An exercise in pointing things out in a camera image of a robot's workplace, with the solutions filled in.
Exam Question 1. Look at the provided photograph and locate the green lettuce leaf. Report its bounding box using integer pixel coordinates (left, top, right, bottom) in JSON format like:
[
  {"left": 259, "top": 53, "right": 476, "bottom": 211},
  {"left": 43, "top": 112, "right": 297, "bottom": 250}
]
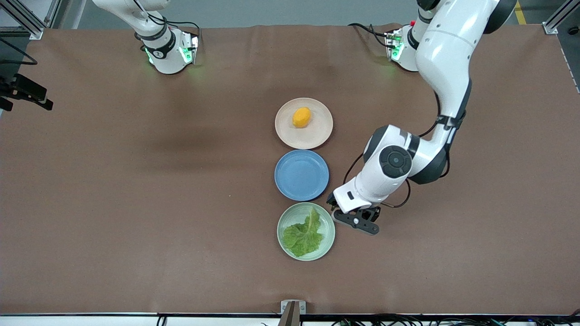
[{"left": 283, "top": 207, "right": 325, "bottom": 258}]

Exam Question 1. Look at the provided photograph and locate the yellow lemon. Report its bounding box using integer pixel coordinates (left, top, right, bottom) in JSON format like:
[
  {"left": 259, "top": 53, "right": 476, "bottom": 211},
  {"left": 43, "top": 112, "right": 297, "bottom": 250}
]
[{"left": 292, "top": 107, "right": 312, "bottom": 129}]

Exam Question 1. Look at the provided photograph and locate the green round plate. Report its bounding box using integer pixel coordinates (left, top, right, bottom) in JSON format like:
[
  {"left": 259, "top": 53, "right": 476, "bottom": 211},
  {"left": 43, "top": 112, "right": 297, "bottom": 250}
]
[{"left": 277, "top": 202, "right": 336, "bottom": 262}]

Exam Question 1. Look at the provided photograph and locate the blue round plate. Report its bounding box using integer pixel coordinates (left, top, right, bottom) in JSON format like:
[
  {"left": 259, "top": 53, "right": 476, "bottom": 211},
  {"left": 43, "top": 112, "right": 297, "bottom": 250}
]
[{"left": 274, "top": 150, "right": 330, "bottom": 201}]

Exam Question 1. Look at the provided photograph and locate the beige round plate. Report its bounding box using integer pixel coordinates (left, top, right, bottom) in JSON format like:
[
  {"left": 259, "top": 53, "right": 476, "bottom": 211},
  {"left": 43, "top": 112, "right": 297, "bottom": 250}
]
[{"left": 275, "top": 98, "right": 334, "bottom": 150}]

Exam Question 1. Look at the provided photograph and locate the large table cover sheet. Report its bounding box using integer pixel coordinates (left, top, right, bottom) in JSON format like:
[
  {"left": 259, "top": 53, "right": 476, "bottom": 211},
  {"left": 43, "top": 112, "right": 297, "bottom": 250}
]
[{"left": 0, "top": 23, "right": 580, "bottom": 316}]

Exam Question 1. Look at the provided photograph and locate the aluminium frame profile with foot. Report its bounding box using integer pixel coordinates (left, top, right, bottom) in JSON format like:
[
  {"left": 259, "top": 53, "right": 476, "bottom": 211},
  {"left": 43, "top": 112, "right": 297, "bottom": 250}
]
[
  {"left": 542, "top": 0, "right": 580, "bottom": 35},
  {"left": 0, "top": 0, "right": 44, "bottom": 40}
]

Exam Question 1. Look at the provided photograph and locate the aluminium frame strut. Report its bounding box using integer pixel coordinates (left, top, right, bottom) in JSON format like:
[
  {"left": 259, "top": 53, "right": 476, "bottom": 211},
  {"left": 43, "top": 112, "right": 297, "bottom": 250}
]
[{"left": 43, "top": 0, "right": 62, "bottom": 28}]

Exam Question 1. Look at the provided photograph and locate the silver table edge bracket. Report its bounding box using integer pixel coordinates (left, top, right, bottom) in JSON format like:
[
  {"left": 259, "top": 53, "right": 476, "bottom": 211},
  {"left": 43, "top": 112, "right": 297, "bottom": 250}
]
[{"left": 277, "top": 300, "right": 307, "bottom": 326}]

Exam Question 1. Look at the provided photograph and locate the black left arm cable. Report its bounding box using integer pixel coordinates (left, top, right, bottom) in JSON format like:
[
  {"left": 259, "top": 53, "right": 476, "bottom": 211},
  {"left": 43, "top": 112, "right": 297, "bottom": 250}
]
[{"left": 342, "top": 91, "right": 454, "bottom": 209}]

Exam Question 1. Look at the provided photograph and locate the black cable bundle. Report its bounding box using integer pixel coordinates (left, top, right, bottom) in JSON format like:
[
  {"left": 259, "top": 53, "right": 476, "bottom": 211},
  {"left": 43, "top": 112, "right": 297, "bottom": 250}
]
[{"left": 331, "top": 312, "right": 580, "bottom": 326}]

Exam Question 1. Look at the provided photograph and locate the black right base cable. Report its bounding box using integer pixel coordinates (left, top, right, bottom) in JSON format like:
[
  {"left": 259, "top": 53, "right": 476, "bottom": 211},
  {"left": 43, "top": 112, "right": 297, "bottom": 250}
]
[{"left": 134, "top": 0, "right": 201, "bottom": 39}]

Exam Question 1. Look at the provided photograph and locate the black base cable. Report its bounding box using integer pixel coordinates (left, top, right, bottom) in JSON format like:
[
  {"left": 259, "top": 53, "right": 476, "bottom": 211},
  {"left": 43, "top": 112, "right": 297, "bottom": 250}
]
[
  {"left": 348, "top": 23, "right": 391, "bottom": 48},
  {"left": 134, "top": 0, "right": 201, "bottom": 39}
]

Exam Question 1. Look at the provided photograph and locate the black left base cable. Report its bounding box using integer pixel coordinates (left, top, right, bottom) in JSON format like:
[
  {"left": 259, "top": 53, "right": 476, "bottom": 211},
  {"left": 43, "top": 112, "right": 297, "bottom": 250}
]
[{"left": 348, "top": 23, "right": 391, "bottom": 48}]

